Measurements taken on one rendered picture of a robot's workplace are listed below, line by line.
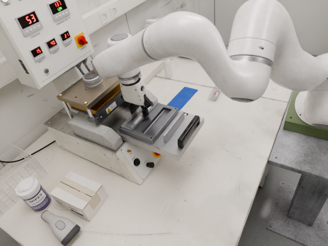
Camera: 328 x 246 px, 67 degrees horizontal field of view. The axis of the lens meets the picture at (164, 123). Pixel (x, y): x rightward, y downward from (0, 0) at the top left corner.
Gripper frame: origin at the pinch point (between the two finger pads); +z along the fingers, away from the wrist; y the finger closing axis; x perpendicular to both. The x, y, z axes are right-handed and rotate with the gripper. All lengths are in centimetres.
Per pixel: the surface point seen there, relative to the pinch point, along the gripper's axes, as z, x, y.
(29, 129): 20, 18, 68
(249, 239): 102, -15, -49
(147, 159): 21.1, 6.9, -3.9
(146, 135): 2.1, 9.1, -9.3
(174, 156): 5.7, 11.0, -22.1
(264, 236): 102, -21, -57
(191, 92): 27, -52, 4
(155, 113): 2.1, -3.4, -5.4
